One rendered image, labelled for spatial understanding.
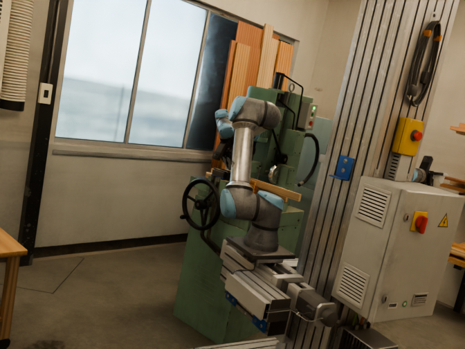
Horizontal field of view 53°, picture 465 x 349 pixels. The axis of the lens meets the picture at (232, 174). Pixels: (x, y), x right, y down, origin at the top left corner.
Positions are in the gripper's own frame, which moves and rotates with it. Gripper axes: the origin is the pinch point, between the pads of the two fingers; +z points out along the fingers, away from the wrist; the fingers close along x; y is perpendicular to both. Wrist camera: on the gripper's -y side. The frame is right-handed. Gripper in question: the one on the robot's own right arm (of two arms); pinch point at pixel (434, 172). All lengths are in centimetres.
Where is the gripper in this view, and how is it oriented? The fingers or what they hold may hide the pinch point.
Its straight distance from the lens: 274.8
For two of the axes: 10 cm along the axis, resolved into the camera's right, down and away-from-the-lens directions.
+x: 7.2, 1.1, -6.9
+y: -1.0, 9.9, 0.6
